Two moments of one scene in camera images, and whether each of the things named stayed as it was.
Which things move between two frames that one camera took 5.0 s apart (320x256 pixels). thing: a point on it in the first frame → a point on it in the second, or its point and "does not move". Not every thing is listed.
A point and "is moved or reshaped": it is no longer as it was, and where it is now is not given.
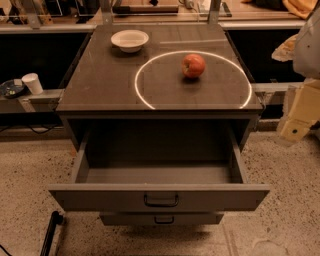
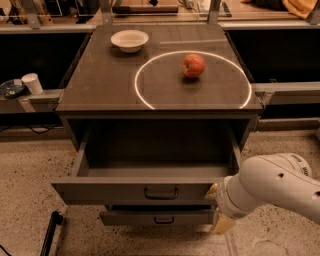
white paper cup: (32, 81) does not move
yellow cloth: (301, 8) does not move
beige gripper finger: (294, 130) → (223, 224)
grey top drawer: (158, 171) is moved or reshaped
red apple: (193, 65) does not move
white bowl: (130, 41) does not move
